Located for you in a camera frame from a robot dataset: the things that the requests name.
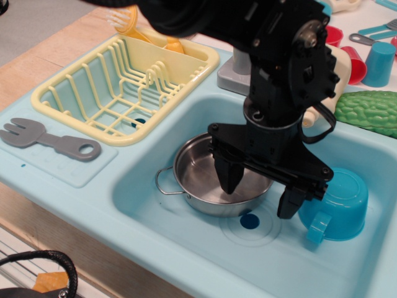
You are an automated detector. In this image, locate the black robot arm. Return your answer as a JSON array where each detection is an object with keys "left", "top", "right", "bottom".
[{"left": 135, "top": 1, "right": 339, "bottom": 219}]

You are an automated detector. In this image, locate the small steel pan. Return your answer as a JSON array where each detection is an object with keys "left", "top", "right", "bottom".
[{"left": 155, "top": 133, "right": 273, "bottom": 217}]

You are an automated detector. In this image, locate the black device base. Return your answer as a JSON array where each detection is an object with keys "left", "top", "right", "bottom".
[{"left": 1, "top": 287, "right": 60, "bottom": 298}]

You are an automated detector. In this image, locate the grey toy faucet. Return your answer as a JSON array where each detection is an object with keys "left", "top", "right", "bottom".
[{"left": 217, "top": 48, "right": 251, "bottom": 96}]

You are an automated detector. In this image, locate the yellow dish brush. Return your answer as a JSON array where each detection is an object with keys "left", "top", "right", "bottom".
[{"left": 107, "top": 5, "right": 152, "bottom": 44}]

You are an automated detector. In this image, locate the blue toy spatula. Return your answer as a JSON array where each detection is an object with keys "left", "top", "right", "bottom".
[{"left": 358, "top": 19, "right": 396, "bottom": 40}]

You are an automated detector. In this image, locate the grey toy utensil handle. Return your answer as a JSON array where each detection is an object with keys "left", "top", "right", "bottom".
[{"left": 349, "top": 33, "right": 377, "bottom": 46}]

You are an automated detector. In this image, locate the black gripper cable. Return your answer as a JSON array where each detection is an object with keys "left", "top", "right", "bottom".
[{"left": 300, "top": 102, "right": 337, "bottom": 145}]

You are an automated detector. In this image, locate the cream toy object top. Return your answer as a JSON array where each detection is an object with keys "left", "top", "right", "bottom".
[{"left": 326, "top": 0, "right": 362, "bottom": 14}]

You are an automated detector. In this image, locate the green bumpy toy gourd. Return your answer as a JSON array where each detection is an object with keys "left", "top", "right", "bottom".
[{"left": 334, "top": 91, "right": 396, "bottom": 138}]

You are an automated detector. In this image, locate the grey plastic toy fork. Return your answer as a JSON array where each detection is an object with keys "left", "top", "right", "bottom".
[{"left": 1, "top": 118, "right": 102, "bottom": 162}]

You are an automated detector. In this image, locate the blue plastic cup with handle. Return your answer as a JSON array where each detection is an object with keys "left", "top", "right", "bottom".
[{"left": 298, "top": 168, "right": 368, "bottom": 244}]

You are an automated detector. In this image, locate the blue plastic tumbler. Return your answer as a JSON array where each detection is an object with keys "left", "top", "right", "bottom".
[{"left": 362, "top": 42, "right": 396, "bottom": 88}]

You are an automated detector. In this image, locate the red plastic bowl cup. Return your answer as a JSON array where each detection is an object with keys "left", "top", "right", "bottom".
[{"left": 326, "top": 25, "right": 344, "bottom": 47}]

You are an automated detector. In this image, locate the yellow plastic drying rack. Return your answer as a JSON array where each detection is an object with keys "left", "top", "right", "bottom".
[{"left": 31, "top": 30, "right": 220, "bottom": 147}]

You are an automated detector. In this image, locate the toy knife yellow handle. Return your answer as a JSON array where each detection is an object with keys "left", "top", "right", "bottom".
[{"left": 164, "top": 37, "right": 185, "bottom": 54}]

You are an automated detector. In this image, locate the light blue toy sink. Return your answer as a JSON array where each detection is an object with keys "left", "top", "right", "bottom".
[{"left": 0, "top": 47, "right": 397, "bottom": 298}]

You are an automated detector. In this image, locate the black cable loop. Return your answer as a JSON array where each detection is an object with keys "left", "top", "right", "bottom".
[{"left": 0, "top": 250, "right": 78, "bottom": 298}]

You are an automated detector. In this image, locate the cream plastic detergent bottle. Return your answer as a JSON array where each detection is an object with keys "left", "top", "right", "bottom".
[{"left": 302, "top": 45, "right": 352, "bottom": 128}]

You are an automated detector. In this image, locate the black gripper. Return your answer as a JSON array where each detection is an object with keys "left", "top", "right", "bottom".
[{"left": 208, "top": 112, "right": 334, "bottom": 219}]

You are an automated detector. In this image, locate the orange tape piece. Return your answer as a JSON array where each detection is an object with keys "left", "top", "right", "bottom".
[{"left": 32, "top": 272, "right": 68, "bottom": 293}]

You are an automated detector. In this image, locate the blue plastic plate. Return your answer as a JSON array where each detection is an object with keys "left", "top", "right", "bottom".
[{"left": 316, "top": 0, "right": 332, "bottom": 16}]

